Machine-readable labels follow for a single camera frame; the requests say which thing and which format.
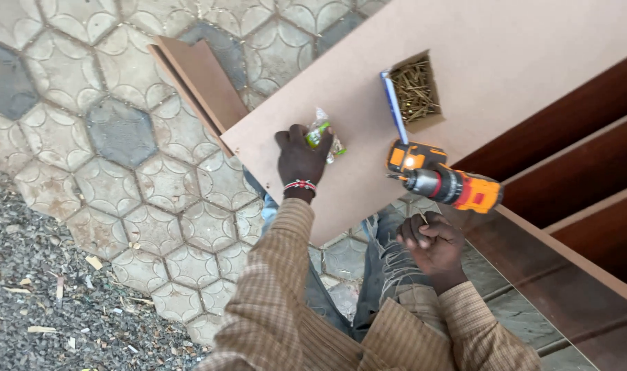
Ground person's right hand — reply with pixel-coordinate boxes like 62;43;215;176
395;211;469;296

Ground person's left hand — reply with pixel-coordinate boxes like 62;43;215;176
274;124;335;186

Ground clear plastic packet green label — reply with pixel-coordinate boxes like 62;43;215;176
305;106;348;165

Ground blue ripped jeans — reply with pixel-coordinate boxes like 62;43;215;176
243;167;451;342

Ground cardboard box with blue flap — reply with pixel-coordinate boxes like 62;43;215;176
379;49;446;145

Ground beige striped shirt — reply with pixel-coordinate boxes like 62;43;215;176
194;198;544;371

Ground pile of brass screws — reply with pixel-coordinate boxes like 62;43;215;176
389;57;442;124

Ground dark brown wooden cabinet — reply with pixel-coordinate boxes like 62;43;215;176
437;48;627;371

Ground large light brown fibreboard panel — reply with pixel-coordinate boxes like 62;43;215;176
219;0;627;248

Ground small brown board offcut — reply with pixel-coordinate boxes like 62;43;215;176
147;43;237;158
156;35;250;136

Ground scattered wood chips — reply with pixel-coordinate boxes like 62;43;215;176
0;241;157;371

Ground orange black cordless drill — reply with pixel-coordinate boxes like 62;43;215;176
385;138;504;215

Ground red white beaded bracelet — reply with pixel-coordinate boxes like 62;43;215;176
283;179;318;196

